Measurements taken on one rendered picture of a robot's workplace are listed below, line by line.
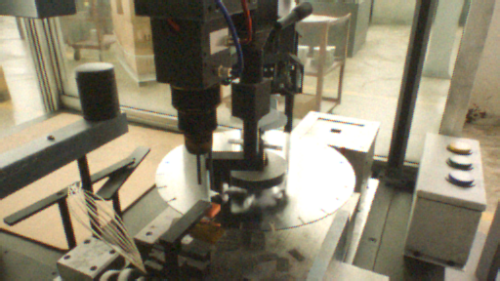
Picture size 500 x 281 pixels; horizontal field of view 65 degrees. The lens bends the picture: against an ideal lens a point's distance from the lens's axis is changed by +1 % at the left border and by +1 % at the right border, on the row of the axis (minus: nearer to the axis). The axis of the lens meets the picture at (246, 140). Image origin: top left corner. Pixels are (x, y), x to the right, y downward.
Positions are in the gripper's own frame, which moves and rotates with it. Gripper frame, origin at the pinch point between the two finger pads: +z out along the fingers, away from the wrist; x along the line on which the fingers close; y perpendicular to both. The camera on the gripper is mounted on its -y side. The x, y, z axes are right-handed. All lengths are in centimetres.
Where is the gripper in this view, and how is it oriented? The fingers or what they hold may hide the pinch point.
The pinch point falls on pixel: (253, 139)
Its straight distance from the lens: 67.7
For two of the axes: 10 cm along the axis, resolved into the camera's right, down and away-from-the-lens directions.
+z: -0.8, 9.9, -1.1
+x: 4.8, 1.3, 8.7
